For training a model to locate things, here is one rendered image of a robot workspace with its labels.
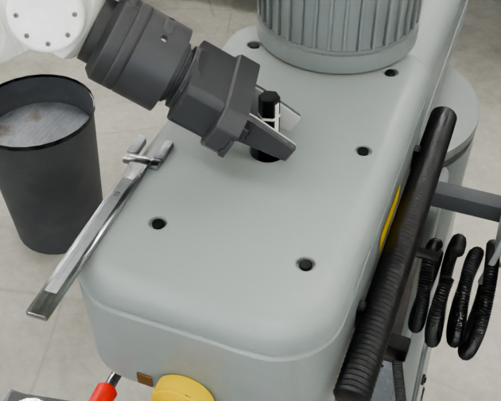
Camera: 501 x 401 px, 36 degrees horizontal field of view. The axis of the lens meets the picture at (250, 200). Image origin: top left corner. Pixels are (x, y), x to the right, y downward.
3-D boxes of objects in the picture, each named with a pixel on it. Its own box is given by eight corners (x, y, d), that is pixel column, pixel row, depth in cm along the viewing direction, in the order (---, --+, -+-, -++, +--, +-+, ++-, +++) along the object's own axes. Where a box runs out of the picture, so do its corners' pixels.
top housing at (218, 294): (316, 453, 71) (328, 353, 60) (73, 369, 78) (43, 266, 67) (421, 152, 103) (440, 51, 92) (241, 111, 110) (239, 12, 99)
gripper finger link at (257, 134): (283, 160, 76) (230, 131, 75) (300, 140, 74) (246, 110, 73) (281, 171, 75) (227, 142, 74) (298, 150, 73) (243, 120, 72)
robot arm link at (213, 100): (227, 105, 83) (128, 51, 80) (272, 41, 77) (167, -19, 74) (207, 181, 74) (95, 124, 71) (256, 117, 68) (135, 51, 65)
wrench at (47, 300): (57, 326, 62) (56, 320, 62) (16, 313, 63) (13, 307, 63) (173, 146, 79) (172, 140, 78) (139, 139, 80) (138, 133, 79)
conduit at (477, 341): (467, 387, 120) (496, 305, 106) (368, 357, 125) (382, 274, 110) (485, 302, 133) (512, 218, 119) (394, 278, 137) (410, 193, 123)
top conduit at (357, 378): (367, 416, 69) (370, 395, 67) (323, 402, 70) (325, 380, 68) (454, 129, 100) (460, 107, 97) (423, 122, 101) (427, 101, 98)
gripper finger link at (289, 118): (304, 114, 77) (251, 85, 76) (287, 134, 79) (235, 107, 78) (304, 105, 79) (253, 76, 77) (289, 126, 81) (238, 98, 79)
